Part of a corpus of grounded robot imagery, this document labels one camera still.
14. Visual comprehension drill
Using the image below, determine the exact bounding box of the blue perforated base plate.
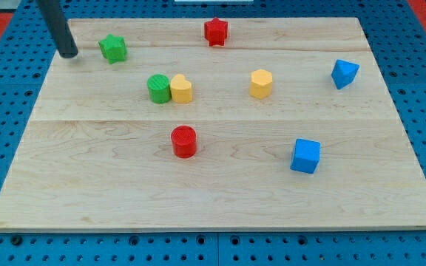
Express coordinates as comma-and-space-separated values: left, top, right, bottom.
0, 1, 426, 265

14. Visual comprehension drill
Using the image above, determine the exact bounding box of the red cylinder block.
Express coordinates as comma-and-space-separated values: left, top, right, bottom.
171, 125, 197, 158

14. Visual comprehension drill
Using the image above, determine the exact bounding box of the yellow hexagon block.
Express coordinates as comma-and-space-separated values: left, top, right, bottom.
249, 69, 273, 99

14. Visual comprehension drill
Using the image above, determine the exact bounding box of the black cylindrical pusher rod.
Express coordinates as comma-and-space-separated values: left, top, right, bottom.
36, 0, 78, 58

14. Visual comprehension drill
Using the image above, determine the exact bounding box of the blue triangle block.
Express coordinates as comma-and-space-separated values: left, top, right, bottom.
331, 59, 360, 89

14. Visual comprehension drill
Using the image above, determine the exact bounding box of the green star block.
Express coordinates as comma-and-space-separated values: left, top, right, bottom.
98, 34, 127, 64

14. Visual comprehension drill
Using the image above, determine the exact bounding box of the green cylinder block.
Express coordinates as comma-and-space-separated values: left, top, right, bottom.
147, 74, 171, 104

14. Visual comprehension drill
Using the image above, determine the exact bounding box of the yellow heart block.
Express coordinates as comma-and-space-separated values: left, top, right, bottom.
170, 74, 193, 103

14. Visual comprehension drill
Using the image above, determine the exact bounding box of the red star block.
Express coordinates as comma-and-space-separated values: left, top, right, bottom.
204, 17, 229, 47

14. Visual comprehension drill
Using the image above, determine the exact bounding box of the blue cube block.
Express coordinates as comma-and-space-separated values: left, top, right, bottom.
290, 138, 321, 174

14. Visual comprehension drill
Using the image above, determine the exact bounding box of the light wooden board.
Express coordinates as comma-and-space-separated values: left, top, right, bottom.
0, 17, 426, 233

